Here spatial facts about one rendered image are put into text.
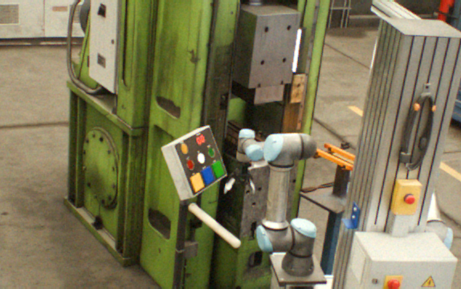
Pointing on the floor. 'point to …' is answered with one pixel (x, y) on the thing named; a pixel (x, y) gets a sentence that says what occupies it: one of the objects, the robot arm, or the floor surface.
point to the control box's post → (180, 243)
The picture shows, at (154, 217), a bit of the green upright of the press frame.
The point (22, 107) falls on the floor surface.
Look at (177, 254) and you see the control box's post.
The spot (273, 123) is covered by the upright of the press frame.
